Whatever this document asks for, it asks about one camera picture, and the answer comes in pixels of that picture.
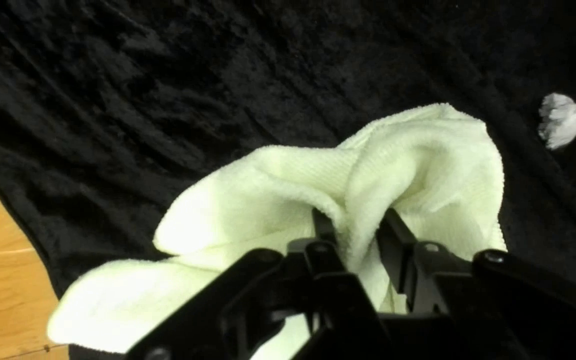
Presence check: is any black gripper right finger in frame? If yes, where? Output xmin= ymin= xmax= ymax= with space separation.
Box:
xmin=375 ymin=206 xmax=576 ymax=360

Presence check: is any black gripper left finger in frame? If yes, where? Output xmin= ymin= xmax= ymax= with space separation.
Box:
xmin=126 ymin=206 xmax=354 ymax=360

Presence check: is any light wood side table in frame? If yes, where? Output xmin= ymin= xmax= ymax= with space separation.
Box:
xmin=0 ymin=147 xmax=70 ymax=360

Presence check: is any pale green towel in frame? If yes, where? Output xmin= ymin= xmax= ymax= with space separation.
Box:
xmin=45 ymin=100 xmax=507 ymax=360

